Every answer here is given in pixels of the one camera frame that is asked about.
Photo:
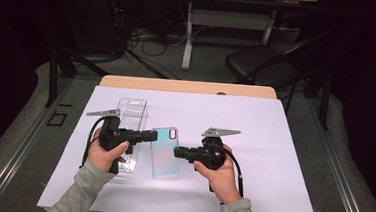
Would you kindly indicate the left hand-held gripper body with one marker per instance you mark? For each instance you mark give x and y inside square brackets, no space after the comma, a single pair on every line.
[113,136]

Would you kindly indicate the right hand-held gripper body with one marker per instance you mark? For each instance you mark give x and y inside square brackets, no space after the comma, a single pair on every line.
[211,154]

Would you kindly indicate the translucent phone case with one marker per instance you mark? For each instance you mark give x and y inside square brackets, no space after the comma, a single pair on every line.
[164,159]

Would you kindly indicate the clear plastic storage tray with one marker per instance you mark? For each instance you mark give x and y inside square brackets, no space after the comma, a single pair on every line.
[133,110]

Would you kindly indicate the person's left hand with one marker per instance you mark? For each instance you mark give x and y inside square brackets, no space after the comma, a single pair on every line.
[102,158]

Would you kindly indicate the person's right hand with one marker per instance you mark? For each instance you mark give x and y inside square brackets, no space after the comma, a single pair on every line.
[224,183]

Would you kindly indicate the light wooden table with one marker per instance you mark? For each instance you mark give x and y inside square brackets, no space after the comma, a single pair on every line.
[177,85]

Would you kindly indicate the white table cover sheet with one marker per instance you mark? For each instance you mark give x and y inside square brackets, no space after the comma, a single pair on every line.
[272,165]

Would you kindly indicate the black metal stand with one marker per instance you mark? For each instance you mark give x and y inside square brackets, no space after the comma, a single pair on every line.
[53,73]

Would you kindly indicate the black folding chair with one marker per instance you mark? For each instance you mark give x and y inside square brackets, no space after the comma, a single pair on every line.
[259,62]

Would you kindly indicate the white desk with metal legs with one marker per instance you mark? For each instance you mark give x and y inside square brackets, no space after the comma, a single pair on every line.
[228,19]

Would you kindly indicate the aluminium floor rail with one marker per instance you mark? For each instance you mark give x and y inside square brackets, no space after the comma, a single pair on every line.
[8,167]
[341,177]

